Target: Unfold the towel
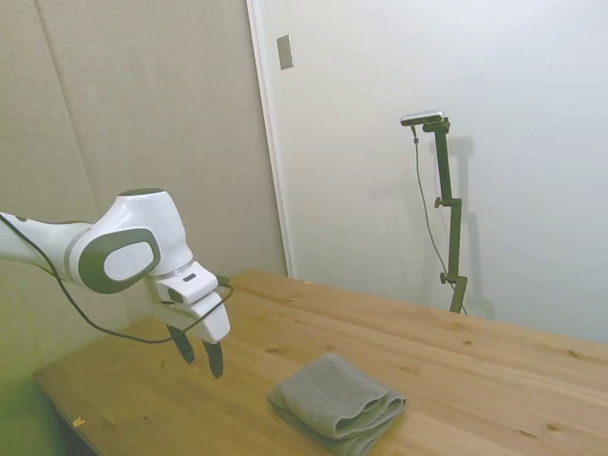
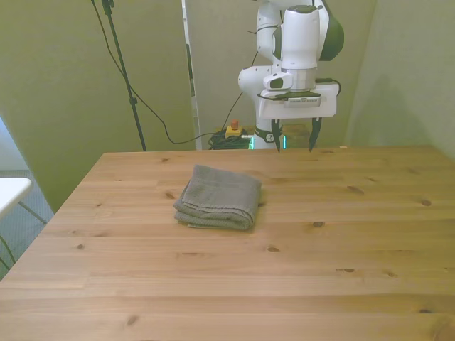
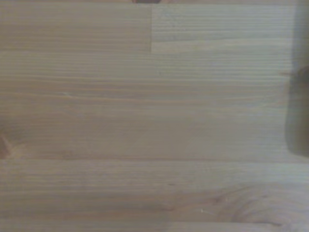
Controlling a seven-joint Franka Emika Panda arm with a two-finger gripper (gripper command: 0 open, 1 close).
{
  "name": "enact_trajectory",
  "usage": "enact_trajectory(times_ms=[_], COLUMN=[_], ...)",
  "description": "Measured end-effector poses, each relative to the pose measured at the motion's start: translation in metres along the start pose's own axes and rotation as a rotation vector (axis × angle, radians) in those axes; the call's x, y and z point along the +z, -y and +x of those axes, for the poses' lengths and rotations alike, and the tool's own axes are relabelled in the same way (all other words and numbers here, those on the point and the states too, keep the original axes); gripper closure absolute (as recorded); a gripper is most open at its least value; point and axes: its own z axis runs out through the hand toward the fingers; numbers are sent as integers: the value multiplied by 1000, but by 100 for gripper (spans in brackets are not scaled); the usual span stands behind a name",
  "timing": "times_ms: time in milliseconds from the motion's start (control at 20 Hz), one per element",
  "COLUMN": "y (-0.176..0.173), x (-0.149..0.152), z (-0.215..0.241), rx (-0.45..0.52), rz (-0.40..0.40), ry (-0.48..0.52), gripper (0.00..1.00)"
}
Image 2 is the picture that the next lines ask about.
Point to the white side table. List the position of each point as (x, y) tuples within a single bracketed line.
[(10, 192)]

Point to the yellow emergency stop button box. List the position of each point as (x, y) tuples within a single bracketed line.
[(233, 130)]

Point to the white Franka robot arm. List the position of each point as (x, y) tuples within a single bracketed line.
[(298, 39)]

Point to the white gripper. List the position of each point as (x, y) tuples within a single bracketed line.
[(270, 110)]

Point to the straight black camera stand pole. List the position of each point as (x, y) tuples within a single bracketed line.
[(125, 78)]

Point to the grey terry towel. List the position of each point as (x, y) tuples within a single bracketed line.
[(220, 199)]

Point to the white partition edge strip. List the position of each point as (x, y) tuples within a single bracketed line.
[(191, 71)]

